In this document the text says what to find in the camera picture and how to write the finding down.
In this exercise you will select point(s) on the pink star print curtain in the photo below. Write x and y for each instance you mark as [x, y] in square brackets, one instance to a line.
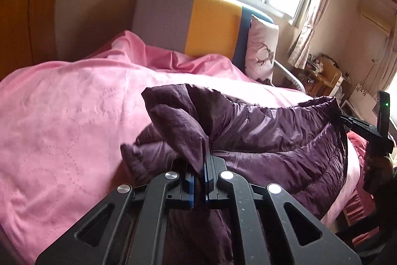
[313, 19]

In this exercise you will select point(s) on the wooden wardrobe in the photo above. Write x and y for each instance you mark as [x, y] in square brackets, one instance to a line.
[28, 4]

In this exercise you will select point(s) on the grey metal bed rail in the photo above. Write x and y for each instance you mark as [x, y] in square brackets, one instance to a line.
[291, 75]

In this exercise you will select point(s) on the person's right hand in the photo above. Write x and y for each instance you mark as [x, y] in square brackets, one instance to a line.
[377, 168]

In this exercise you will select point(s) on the purple quilted down jacket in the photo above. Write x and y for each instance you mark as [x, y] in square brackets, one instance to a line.
[263, 134]

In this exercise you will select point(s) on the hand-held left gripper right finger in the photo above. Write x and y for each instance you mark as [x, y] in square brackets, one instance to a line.
[212, 187]

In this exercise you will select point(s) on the grey yellow blue headboard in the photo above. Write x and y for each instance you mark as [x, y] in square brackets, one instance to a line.
[214, 26]

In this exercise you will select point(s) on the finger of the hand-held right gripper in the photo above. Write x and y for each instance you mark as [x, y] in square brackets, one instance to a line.
[356, 124]

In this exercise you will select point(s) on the wall air conditioner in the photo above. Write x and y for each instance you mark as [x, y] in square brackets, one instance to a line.
[375, 18]

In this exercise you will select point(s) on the wooden desk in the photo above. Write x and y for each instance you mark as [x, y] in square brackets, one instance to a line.
[325, 75]

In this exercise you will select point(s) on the pink bed sheet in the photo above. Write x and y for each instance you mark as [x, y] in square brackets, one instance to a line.
[77, 116]

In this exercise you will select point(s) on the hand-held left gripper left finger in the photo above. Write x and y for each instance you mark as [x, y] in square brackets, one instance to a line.
[191, 190]

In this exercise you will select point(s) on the white deer print pillow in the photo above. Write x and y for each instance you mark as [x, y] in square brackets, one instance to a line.
[260, 50]

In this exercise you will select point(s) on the floral wall sticker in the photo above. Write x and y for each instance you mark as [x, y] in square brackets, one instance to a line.
[363, 90]

